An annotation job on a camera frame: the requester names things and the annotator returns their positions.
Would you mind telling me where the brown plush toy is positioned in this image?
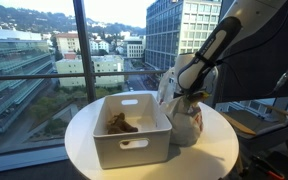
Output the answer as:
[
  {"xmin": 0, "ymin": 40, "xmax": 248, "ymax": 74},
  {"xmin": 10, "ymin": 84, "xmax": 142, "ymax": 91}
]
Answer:
[{"xmin": 106, "ymin": 113, "xmax": 138, "ymax": 134}]

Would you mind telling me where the white red plastic bag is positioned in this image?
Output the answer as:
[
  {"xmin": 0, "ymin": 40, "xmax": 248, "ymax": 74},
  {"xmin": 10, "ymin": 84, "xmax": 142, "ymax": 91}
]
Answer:
[{"xmin": 156, "ymin": 68, "xmax": 203, "ymax": 147}]

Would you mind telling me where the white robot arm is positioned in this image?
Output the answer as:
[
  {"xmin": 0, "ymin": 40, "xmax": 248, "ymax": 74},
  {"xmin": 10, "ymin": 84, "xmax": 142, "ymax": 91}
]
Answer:
[{"xmin": 175, "ymin": 0, "xmax": 288, "ymax": 96}]

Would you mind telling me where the white plastic storage bin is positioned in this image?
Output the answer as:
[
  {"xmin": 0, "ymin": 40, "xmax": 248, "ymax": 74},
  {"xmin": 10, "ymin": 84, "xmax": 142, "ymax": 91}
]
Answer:
[{"xmin": 93, "ymin": 93, "xmax": 172, "ymax": 169}]

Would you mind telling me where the round white table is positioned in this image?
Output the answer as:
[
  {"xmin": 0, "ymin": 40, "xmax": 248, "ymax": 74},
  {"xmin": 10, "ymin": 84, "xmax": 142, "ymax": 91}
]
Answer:
[{"xmin": 65, "ymin": 99, "xmax": 239, "ymax": 180}]

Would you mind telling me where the grey wooden armchair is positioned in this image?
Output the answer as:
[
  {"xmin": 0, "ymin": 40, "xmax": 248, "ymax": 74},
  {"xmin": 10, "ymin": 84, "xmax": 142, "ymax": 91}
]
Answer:
[{"xmin": 221, "ymin": 106, "xmax": 288, "ymax": 156}]

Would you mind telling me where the orange black tool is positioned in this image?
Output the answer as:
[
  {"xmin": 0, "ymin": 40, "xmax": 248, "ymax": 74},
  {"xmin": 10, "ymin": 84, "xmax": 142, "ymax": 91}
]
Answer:
[{"xmin": 251, "ymin": 156, "xmax": 285, "ymax": 180}]

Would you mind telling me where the horizontal window rail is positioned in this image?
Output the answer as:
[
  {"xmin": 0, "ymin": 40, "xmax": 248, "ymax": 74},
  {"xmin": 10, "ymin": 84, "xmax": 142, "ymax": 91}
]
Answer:
[{"xmin": 0, "ymin": 70, "xmax": 166, "ymax": 81}]

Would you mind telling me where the dark window frame post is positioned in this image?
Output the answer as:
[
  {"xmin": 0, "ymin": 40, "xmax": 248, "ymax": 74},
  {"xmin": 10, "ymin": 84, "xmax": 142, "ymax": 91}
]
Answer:
[{"xmin": 73, "ymin": 0, "xmax": 96, "ymax": 103}]

